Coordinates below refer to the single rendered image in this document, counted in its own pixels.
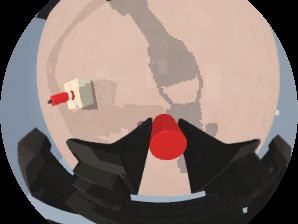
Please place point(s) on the cream square block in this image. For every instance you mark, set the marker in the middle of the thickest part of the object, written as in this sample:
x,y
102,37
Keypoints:
x,y
82,92

